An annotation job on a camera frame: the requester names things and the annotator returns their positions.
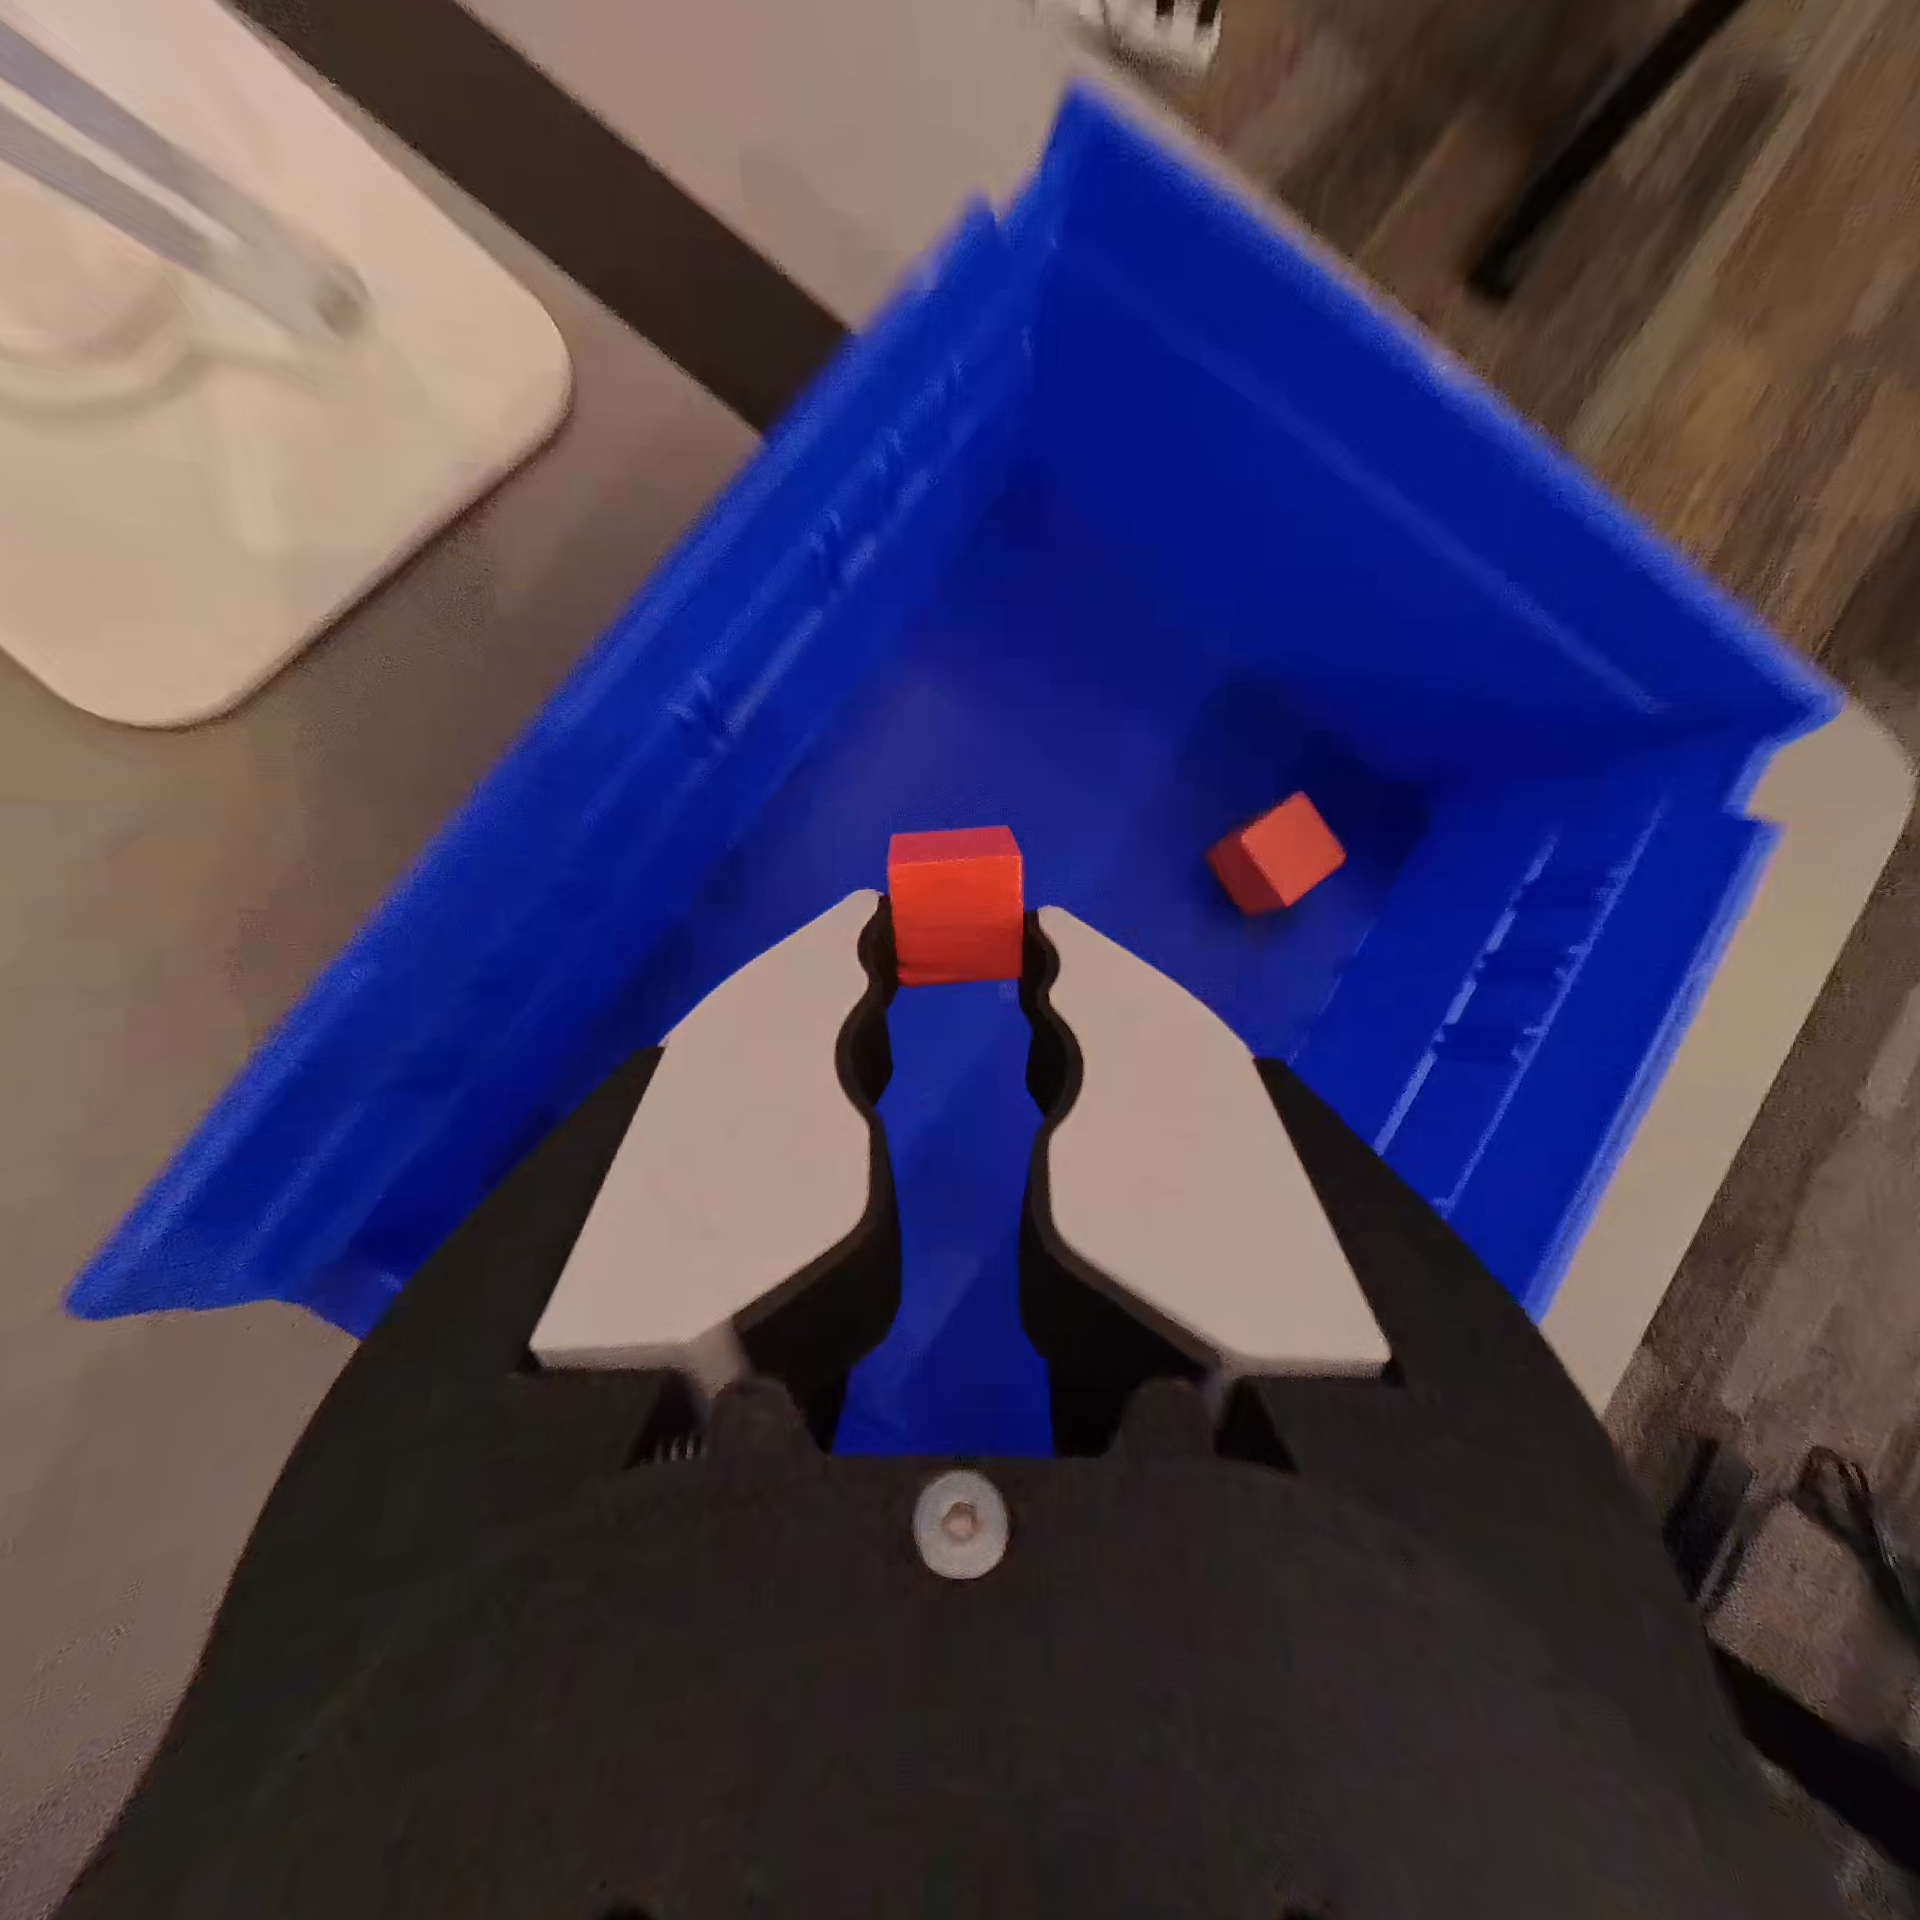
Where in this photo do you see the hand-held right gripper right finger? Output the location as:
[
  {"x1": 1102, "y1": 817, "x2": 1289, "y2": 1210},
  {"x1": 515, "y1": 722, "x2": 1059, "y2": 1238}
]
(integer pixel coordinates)
[{"x1": 1021, "y1": 901, "x2": 1399, "y2": 1458}]

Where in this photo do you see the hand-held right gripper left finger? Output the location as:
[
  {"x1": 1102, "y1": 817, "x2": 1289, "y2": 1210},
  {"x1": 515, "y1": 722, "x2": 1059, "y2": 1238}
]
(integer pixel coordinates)
[{"x1": 524, "y1": 889, "x2": 907, "y2": 1458}]

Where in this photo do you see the red cube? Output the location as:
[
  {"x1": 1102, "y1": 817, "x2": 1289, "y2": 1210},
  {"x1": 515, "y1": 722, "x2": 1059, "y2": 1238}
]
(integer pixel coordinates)
[
  {"x1": 1207, "y1": 790, "x2": 1349, "y2": 917},
  {"x1": 885, "y1": 823, "x2": 1027, "y2": 988}
]

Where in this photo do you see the blue plastic bin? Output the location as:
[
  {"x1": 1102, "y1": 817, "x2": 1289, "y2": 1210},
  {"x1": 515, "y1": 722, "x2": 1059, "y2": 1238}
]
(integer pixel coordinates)
[{"x1": 62, "y1": 81, "x2": 1848, "y2": 1460}]

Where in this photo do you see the white document stand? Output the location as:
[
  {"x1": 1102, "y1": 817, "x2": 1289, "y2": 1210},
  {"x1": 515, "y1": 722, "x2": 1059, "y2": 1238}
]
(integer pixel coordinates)
[{"x1": 0, "y1": 0, "x2": 577, "y2": 733}]

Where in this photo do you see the black floor rack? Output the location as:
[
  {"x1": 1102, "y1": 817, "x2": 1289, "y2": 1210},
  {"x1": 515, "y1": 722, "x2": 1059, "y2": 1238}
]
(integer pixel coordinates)
[{"x1": 1467, "y1": 0, "x2": 1760, "y2": 299}]

